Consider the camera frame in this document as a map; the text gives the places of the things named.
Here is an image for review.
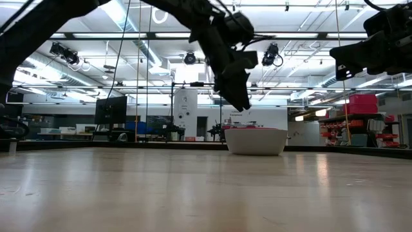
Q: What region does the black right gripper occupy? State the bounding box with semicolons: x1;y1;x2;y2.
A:
330;24;412;81

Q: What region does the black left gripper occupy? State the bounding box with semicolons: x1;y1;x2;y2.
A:
196;32;252;112

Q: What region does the red plastic bowl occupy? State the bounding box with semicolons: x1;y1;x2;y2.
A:
227;126;286;131

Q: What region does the white plastic bowl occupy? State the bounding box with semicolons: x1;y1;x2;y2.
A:
224;128;288;157

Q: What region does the shelf rack with red bins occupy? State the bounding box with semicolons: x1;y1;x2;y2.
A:
318;112;403;148

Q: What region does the black bar with light strips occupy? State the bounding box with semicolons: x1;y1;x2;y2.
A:
48;31;370;41

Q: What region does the white column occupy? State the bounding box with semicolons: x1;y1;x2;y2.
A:
173;88;199;128

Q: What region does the red storage bin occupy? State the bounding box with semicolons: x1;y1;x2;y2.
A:
342;93;379;115

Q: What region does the blue storage bin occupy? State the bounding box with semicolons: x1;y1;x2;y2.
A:
125;121;147;135

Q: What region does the black computer monitor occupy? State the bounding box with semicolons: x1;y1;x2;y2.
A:
94;95;128;126

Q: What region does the work desk with white boxes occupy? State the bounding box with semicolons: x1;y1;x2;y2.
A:
37;124;96;140

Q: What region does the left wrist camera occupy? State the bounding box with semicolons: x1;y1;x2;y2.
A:
236;49;259;71

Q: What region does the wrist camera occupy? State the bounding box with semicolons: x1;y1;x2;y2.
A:
363;3;406;32
236;49;259;71

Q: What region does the black metal rig frame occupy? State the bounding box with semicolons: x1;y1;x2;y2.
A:
170;81;223;142

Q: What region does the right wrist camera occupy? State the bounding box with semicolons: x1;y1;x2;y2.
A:
363;3;406;32

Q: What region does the hanging black camera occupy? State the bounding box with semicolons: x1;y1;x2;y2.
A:
261;43;285;68
49;41;80;66
183;51;198;66

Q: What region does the black hanging cable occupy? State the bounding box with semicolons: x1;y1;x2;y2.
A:
105;0;132;99
145;0;153;128

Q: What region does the white cable loop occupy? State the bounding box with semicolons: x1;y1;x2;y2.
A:
151;6;169;25

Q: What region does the black aluminium table frame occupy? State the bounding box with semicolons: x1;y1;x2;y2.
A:
0;139;412;159

